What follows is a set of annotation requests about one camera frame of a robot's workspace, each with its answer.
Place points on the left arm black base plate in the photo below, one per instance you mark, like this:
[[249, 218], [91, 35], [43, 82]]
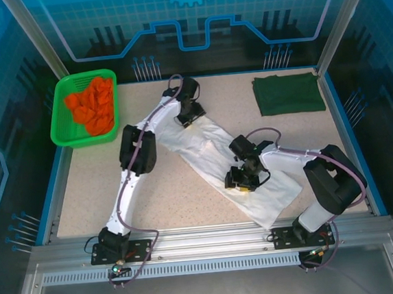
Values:
[[140, 248]]

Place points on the aluminium mounting rail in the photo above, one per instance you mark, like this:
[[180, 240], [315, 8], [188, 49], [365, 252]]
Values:
[[208, 239]]

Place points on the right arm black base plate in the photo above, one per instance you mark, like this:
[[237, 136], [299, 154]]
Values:
[[282, 239]]

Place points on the aluminium frame post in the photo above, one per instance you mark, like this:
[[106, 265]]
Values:
[[35, 37], [343, 17]]

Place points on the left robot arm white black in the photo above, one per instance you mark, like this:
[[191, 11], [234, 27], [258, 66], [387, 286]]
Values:
[[125, 201]]

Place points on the folded dark green t-shirt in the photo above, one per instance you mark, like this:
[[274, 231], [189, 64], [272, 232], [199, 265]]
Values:
[[288, 94]]

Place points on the small connector with green light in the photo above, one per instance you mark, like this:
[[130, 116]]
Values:
[[316, 251], [117, 269]]

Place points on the white t-shirt with black print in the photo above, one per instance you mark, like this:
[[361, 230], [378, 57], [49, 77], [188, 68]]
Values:
[[210, 142]]

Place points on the crumpled orange t-shirt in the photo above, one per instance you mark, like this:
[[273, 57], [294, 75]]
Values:
[[93, 104]]

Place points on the green plastic basket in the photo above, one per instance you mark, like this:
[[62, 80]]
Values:
[[73, 82]]

